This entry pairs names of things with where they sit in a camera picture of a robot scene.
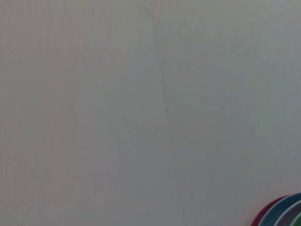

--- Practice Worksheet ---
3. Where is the red plate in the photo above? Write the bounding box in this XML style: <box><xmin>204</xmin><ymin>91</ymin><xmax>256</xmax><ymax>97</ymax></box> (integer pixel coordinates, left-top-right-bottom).
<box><xmin>251</xmin><ymin>194</ymin><xmax>291</xmax><ymax>226</ymax></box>

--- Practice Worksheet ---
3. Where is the teal blue plate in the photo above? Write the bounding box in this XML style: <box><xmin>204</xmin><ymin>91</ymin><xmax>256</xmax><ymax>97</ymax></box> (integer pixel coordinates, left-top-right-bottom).
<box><xmin>260</xmin><ymin>192</ymin><xmax>301</xmax><ymax>226</ymax></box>

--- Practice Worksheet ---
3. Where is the dark green plate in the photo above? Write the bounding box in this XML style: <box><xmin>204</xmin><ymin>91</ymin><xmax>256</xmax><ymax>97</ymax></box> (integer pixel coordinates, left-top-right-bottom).
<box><xmin>290</xmin><ymin>211</ymin><xmax>301</xmax><ymax>226</ymax></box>

